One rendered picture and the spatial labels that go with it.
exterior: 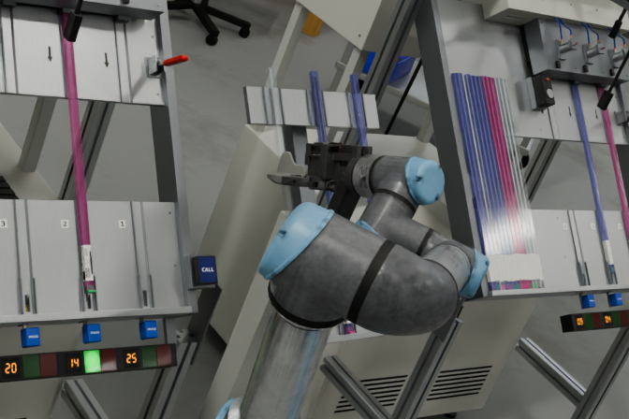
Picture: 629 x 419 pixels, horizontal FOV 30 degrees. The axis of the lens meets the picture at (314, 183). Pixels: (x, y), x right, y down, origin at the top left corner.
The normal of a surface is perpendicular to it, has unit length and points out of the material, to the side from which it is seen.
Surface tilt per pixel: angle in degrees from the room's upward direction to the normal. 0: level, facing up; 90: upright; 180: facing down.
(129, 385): 0
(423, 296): 61
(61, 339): 90
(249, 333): 90
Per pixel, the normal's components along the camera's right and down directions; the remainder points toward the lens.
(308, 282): -0.38, 0.43
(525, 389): 0.35, -0.86
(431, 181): 0.69, 0.07
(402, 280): 0.33, -0.25
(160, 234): 0.64, -0.22
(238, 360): -0.73, 0.00
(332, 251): -0.01, -0.35
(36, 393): 0.55, 0.51
